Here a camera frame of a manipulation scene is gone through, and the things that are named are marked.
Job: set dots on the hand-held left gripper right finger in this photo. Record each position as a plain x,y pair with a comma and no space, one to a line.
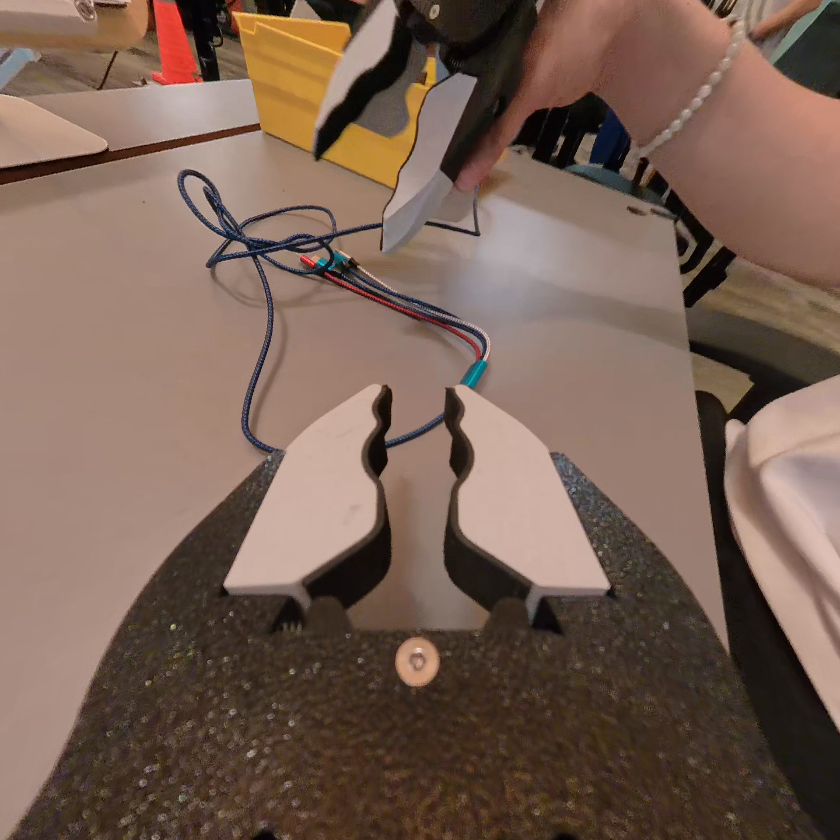
525,512

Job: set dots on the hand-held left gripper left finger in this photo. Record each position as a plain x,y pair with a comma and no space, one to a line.
309,519

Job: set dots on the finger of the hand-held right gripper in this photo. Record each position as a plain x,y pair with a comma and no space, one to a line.
431,171
361,79

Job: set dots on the yellow plastic bin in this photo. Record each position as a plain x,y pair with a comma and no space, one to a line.
295,79

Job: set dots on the person's right forearm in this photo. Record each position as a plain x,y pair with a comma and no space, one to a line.
761,171

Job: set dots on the person's right hand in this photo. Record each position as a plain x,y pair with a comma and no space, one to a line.
591,66

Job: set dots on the orange traffic cone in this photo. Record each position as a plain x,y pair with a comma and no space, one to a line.
171,40

